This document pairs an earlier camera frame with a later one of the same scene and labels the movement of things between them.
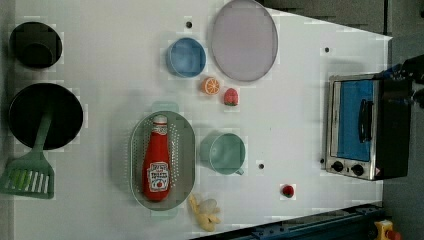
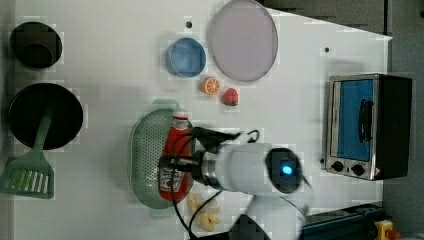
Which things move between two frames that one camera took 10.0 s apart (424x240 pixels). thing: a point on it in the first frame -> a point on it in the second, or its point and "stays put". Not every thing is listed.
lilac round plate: [244, 40] stays put
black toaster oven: [367, 126] stays put
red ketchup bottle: [157, 164] -> [176, 184]
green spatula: [31, 175] stays put
